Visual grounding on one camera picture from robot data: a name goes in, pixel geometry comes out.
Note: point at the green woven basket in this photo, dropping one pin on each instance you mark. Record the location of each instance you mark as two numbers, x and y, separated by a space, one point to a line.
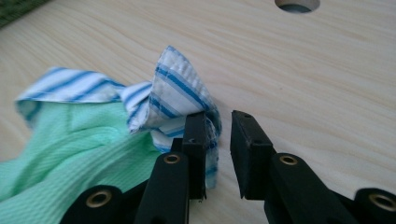
15 9

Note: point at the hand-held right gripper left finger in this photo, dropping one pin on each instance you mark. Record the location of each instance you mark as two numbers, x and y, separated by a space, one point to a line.
194 155

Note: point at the mint green cloth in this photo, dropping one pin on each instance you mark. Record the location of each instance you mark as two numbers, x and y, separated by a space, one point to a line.
62 149

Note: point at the blue white striped cloth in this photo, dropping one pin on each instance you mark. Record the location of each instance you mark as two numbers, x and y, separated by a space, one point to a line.
177 93

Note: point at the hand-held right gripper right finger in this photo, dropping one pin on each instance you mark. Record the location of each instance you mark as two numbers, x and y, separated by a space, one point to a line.
252 161

